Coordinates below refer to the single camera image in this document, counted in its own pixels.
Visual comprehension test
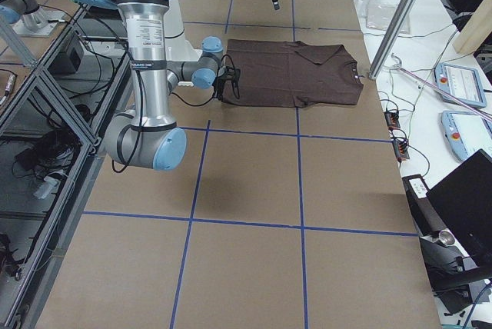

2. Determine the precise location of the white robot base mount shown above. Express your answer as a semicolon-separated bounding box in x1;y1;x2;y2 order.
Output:
163;0;203;88

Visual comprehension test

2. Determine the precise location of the near blue teach pendant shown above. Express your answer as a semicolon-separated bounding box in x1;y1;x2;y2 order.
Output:
440;111;492;161

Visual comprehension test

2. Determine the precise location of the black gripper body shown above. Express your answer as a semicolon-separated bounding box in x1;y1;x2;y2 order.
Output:
214;66;241;98

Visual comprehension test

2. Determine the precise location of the blue teach pendant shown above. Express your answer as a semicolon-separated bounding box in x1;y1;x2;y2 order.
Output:
440;111;492;161
434;63;487;108

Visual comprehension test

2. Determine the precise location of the far blue teach pendant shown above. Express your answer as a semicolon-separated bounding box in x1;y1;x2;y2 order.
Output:
434;63;487;108

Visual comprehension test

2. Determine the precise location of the aluminium frame post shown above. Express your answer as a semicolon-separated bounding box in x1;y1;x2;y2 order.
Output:
368;0;416;80

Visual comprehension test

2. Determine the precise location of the aluminium frame rail structure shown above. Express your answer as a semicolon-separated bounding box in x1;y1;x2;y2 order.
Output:
1;3;130;328

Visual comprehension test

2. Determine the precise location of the metal reacher grabber tool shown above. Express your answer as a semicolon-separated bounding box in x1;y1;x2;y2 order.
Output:
389;53;492;122

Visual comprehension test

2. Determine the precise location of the black monitor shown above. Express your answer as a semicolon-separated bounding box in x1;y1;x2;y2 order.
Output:
427;150;491;266

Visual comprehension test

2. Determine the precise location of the dark brown t-shirt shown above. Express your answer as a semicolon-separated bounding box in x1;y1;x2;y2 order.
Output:
219;39;364;108

